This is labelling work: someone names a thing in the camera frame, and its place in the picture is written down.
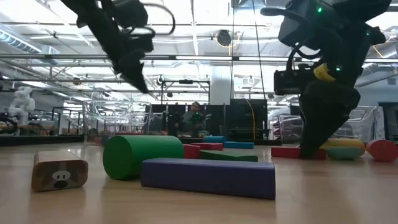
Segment yellow tape band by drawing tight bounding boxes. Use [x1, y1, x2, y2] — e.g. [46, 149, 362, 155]
[313, 63, 336, 82]

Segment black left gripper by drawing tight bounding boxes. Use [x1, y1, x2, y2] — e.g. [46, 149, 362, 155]
[113, 29, 155, 94]

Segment long ceiling light rail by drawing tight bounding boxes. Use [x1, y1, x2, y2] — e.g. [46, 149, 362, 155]
[0, 53, 398, 63]

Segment white column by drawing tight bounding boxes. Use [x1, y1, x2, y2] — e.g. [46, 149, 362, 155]
[210, 65, 234, 105]

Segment blue rounded block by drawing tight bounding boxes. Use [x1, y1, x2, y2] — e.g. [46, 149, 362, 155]
[203, 135, 228, 144]
[223, 141, 255, 149]

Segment red cube block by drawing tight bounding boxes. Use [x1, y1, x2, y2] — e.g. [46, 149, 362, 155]
[190, 142, 224, 151]

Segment silver ventilation duct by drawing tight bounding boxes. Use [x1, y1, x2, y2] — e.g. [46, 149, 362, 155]
[354, 62, 398, 85]

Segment black partition wall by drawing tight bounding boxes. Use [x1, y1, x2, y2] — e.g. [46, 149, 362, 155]
[151, 104, 231, 138]

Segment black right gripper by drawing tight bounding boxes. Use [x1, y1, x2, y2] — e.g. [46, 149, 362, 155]
[298, 79, 361, 159]

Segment clear plastic bin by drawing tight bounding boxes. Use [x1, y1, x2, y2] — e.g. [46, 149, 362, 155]
[273, 105, 379, 144]
[82, 100, 154, 146]

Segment yellow cylinder block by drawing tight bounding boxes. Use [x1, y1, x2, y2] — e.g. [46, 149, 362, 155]
[320, 138, 366, 156]

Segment black panel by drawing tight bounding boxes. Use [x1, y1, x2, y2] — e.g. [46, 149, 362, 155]
[229, 98, 269, 140]

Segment green long block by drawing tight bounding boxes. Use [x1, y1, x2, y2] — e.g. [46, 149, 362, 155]
[198, 149, 259, 162]

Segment teal half-cylinder block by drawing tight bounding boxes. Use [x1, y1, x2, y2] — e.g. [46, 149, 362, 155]
[326, 146, 363, 161]

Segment red rectangular block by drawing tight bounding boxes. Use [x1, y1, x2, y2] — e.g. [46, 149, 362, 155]
[183, 144, 201, 159]

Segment black ceiling cable reel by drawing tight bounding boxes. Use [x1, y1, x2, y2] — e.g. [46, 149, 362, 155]
[216, 29, 233, 47]

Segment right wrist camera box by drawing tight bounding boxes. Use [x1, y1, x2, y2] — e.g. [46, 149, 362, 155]
[273, 68, 312, 96]

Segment white robot figure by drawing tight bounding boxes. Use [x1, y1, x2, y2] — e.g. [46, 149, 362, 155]
[8, 86, 36, 126]

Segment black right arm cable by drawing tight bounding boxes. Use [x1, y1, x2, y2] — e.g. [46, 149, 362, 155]
[260, 6, 315, 72]

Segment dark blue long block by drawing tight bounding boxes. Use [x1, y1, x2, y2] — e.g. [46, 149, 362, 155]
[140, 157, 277, 200]

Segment red cylinder block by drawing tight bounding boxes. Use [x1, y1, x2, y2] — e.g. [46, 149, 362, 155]
[366, 139, 398, 163]

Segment green cylinder block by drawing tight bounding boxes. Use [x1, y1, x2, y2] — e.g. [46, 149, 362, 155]
[103, 134, 185, 181]

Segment person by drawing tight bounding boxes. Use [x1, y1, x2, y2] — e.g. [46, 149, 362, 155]
[182, 101, 206, 137]

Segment teal long block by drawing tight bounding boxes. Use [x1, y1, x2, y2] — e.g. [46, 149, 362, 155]
[101, 133, 116, 146]

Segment wooden block with pig face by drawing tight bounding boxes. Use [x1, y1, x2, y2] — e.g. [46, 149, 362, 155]
[30, 150, 89, 192]

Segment black overhead rig frame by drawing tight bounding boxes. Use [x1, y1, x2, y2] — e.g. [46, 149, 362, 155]
[160, 79, 211, 105]

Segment red stacked bins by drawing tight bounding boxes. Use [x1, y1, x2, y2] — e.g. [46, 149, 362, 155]
[272, 119, 282, 140]

